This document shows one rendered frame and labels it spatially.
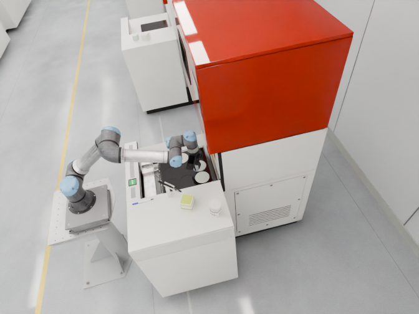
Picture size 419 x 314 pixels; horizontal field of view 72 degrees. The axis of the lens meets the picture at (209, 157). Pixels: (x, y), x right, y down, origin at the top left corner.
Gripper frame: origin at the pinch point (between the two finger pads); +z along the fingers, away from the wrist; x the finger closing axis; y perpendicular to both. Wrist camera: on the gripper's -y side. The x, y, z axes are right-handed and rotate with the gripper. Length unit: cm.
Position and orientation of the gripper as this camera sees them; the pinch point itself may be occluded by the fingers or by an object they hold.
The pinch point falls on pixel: (196, 171)
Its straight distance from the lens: 203.6
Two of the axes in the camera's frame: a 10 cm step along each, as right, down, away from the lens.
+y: 3.3, -7.3, 5.9
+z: 1.0, 6.5, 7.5
